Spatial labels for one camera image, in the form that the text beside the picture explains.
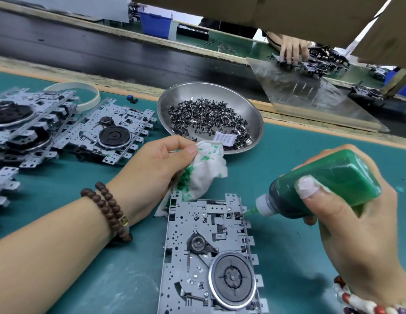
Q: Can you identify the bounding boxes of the person's right hand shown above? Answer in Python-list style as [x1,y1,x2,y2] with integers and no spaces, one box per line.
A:
[293,144,406,305]

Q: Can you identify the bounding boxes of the person's left hand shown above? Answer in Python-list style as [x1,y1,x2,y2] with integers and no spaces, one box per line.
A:
[106,135,199,226]

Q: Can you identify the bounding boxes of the white green-stained cloth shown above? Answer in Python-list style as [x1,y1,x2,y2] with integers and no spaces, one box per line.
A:
[154,140,229,216]

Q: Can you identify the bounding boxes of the pile of small metal parts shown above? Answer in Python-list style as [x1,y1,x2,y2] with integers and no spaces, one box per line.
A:
[167,96,253,151]

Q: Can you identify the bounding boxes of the green glue squeeze bottle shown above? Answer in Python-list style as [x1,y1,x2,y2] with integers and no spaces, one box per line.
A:
[245,149,382,220]

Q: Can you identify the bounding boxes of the round metal bowl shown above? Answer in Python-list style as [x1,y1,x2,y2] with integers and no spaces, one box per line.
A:
[157,82,264,155]

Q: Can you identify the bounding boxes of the black conveyor belt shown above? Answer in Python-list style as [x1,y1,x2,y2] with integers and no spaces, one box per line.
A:
[0,6,406,138]

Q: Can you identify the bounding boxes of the finished mechanisms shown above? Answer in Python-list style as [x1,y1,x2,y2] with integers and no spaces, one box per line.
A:
[271,45,351,79]

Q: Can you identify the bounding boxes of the person's left forearm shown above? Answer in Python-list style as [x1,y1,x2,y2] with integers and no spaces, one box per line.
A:
[0,196,115,314]

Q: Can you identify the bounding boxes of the another person's forearm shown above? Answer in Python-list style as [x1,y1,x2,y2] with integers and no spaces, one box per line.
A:
[265,31,285,46]

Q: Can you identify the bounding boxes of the black flat box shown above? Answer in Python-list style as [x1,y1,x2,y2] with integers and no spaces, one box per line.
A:
[177,24,210,42]

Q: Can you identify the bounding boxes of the blue plastic bin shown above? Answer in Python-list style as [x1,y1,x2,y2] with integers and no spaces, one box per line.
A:
[385,68,406,99]
[139,11,172,40]

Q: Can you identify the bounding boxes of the clear plastic sheet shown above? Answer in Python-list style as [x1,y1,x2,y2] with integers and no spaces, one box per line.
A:
[247,57,390,133]

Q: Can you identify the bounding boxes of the white paper sign red text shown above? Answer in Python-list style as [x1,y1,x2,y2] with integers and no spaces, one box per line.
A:
[7,0,131,24]

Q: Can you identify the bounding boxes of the brown cardboard panel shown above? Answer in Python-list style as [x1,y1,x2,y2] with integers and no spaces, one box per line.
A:
[134,0,406,69]

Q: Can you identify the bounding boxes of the brown bead bracelet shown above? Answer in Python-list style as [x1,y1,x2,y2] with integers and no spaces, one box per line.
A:
[80,181,133,245]

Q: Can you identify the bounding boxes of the red white bead bracelet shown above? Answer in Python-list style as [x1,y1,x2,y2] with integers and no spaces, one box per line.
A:
[333,274,406,314]

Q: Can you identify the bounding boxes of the white tape ring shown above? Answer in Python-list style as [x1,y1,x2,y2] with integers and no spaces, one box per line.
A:
[44,82,101,114]

